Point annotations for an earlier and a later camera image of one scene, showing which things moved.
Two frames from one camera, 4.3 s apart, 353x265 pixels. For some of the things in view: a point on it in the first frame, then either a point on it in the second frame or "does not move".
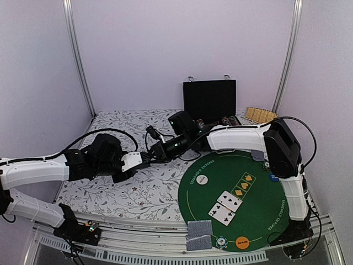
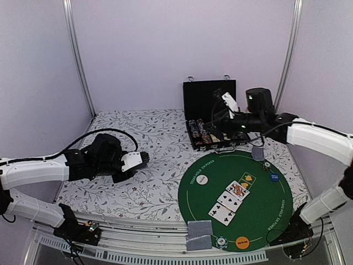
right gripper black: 160,153 → 219,129
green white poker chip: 222,242 does not move
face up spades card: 230,201 does not move
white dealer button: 202,179 does not move
